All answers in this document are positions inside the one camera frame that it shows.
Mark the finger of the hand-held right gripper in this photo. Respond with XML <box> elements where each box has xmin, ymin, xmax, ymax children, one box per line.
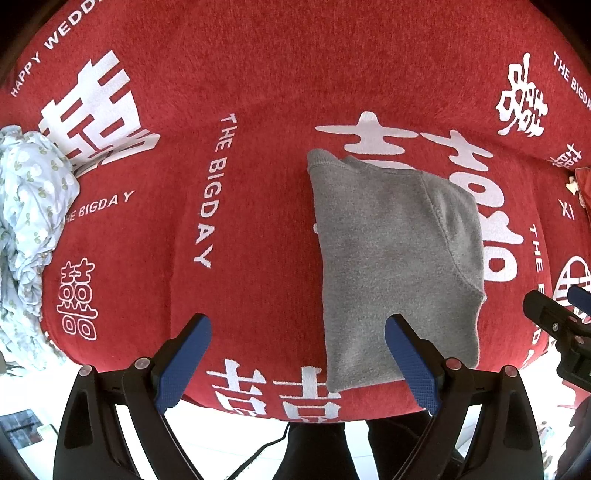
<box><xmin>567</xmin><ymin>284</ymin><xmax>591</xmax><ymax>315</ymax></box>
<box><xmin>523</xmin><ymin>290</ymin><xmax>591</xmax><ymax>344</ymax></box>

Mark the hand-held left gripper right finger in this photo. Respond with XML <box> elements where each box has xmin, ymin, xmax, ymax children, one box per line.
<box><xmin>385</xmin><ymin>314</ymin><xmax>541</xmax><ymax>480</ymax></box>

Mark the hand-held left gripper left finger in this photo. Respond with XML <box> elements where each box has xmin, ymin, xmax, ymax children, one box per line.
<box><xmin>53</xmin><ymin>313</ymin><xmax>213</xmax><ymax>480</ymax></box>

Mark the grey sweater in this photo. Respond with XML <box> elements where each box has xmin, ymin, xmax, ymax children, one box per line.
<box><xmin>307</xmin><ymin>148</ymin><xmax>486</xmax><ymax>391</ymax></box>

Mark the person's right leg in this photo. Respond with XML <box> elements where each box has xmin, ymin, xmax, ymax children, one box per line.
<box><xmin>365</xmin><ymin>408</ymin><xmax>462</xmax><ymax>480</ymax></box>

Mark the person's leg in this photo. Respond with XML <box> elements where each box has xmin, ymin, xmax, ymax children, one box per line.
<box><xmin>272</xmin><ymin>421</ymin><xmax>361</xmax><ymax>480</ymax></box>
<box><xmin>365</xmin><ymin>408</ymin><xmax>462</xmax><ymax>480</ymax></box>

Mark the dark red box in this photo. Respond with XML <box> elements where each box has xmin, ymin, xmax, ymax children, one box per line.
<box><xmin>573</xmin><ymin>167</ymin><xmax>591</xmax><ymax>208</ymax></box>

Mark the person's left leg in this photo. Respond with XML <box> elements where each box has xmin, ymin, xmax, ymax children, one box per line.
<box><xmin>272</xmin><ymin>421</ymin><xmax>361</xmax><ymax>480</ymax></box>

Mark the white patterned cloth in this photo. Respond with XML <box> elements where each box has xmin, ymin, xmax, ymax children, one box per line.
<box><xmin>0</xmin><ymin>124</ymin><xmax>81</xmax><ymax>372</ymax></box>

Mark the red printed blanket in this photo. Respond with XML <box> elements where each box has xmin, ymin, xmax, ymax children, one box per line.
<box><xmin>0</xmin><ymin>0</ymin><xmax>591</xmax><ymax>424</ymax></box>

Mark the black cable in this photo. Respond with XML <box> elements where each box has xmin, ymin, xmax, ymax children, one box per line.
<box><xmin>228</xmin><ymin>422</ymin><xmax>291</xmax><ymax>480</ymax></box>

